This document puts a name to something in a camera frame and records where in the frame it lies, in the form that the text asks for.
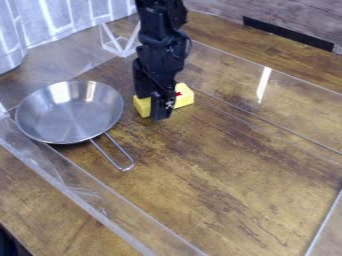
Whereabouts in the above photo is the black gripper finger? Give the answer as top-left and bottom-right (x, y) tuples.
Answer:
(132, 59), (151, 98)
(151, 90), (176, 121)

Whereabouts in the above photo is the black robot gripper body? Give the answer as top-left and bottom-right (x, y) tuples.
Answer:
(136, 33), (189, 93)

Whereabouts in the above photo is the yellow butter block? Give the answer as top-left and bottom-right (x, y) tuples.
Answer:
(133, 83), (195, 118)

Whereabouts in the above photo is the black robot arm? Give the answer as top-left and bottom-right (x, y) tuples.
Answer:
(132, 0), (192, 121)

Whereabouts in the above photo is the silver metal frying pan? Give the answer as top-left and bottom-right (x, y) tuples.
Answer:
(14, 80), (135, 172)

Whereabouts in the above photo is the black strip on table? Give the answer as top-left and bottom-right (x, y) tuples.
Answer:
(243, 16), (334, 52)

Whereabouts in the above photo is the white sheer curtain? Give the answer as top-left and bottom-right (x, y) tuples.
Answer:
(0, 0), (136, 74)

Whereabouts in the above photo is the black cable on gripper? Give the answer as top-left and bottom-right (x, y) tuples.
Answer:
(171, 31), (193, 61)

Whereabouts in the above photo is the clear acrylic barrier wall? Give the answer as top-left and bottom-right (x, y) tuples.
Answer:
(0, 19), (342, 256)

